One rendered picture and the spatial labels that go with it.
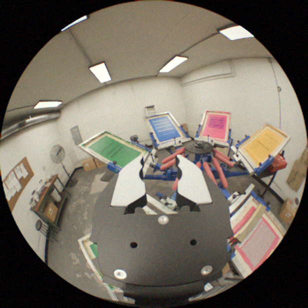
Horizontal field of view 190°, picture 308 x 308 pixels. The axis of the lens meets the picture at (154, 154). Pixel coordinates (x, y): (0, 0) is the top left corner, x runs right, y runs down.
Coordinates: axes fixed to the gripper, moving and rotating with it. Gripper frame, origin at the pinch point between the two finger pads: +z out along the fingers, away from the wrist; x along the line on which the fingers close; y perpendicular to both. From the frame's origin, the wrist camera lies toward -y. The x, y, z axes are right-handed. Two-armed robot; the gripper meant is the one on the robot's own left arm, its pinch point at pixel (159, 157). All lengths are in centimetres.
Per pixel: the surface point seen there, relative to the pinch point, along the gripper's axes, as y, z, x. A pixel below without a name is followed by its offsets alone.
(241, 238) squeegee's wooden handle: 55, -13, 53
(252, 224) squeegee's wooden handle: 53, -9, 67
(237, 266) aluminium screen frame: 62, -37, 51
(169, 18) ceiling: -138, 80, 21
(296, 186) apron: 64, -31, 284
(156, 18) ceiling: -136, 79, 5
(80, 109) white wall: -43, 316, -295
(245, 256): 64, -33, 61
